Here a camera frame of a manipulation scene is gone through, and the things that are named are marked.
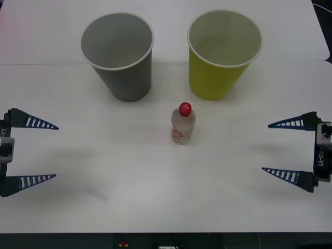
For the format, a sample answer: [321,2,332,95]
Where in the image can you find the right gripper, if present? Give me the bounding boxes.
[261,111,332,193]

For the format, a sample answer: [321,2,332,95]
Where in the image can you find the grey plastic waste bin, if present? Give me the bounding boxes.
[79,12,155,103]

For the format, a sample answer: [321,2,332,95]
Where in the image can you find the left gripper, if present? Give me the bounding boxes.
[0,107,60,198]

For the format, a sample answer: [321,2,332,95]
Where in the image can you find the yellow-green plastic waste bin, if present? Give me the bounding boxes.
[187,9,263,101]

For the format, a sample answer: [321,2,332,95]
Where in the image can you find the clear bottle with red cap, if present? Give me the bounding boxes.
[170,102,197,145]

